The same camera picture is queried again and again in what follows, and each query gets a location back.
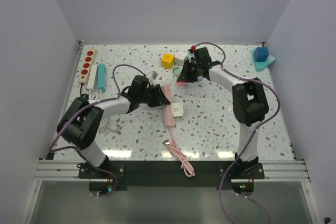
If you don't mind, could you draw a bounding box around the beige red power strip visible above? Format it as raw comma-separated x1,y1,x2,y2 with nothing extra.
79,47,97,84

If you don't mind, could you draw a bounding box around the teal power strip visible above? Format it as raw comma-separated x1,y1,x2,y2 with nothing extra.
251,48,276,72
97,63,107,92

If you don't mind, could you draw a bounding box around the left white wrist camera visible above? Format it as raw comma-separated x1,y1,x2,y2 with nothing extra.
146,71,158,81

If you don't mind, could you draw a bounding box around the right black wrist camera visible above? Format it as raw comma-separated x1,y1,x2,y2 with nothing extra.
190,46,212,66

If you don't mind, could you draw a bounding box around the pink cube adapter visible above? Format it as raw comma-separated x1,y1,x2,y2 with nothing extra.
176,81,187,87

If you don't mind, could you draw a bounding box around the dark blue cube adapter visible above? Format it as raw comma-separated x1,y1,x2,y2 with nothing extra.
253,47,269,62

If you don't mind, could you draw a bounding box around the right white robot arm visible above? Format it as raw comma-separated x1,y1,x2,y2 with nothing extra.
177,60,269,178

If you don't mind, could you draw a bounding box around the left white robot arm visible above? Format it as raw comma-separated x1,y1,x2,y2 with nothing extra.
56,75,171,178

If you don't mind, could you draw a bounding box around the white green cube adapter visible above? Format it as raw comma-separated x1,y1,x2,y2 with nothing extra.
173,67,182,77

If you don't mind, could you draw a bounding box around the white cartoon cube adapter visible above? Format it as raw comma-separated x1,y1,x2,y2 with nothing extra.
174,52,187,66

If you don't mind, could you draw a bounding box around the aluminium front rail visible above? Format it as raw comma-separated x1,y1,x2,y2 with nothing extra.
33,160,310,182

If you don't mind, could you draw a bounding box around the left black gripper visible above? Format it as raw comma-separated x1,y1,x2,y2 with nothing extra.
138,83,170,108

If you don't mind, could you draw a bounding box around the white cable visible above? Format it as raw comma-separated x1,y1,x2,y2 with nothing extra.
89,90,122,133

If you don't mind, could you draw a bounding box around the white square plug adapter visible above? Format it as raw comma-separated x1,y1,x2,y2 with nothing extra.
171,103,184,118

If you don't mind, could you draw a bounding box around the white pink power strip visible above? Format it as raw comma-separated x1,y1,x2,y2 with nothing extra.
162,84,175,127

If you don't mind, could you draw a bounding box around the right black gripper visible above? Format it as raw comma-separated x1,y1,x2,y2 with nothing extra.
177,60,201,83

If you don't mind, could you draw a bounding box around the yellow cube plug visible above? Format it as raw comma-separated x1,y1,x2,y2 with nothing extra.
161,53,175,69

